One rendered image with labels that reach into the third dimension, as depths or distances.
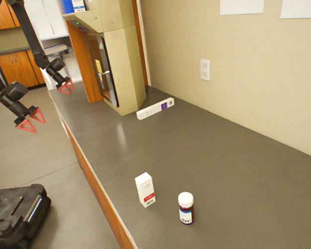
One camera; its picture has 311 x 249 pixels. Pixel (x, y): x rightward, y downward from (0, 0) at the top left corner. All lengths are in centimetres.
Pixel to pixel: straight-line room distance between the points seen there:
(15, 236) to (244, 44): 185
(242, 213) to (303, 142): 44
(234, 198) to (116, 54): 89
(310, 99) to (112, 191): 78
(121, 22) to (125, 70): 24
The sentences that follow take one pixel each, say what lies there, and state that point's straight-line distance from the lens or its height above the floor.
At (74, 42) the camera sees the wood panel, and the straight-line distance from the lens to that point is 152.
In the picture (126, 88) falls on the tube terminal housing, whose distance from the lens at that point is 127.
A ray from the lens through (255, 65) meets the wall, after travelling 102.
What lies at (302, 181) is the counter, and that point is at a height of 94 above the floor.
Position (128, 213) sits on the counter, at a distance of 73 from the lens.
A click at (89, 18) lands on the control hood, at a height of 148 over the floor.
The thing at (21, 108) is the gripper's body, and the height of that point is 115.
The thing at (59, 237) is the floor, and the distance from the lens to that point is 205.
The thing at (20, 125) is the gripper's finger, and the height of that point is 109.
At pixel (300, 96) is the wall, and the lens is 95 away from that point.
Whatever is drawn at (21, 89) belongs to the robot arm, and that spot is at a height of 124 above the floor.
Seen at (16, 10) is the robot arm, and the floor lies 156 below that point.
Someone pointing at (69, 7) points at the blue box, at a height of 154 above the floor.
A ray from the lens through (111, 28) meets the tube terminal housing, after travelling 120.
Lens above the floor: 149
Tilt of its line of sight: 29 degrees down
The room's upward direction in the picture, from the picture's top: 8 degrees counter-clockwise
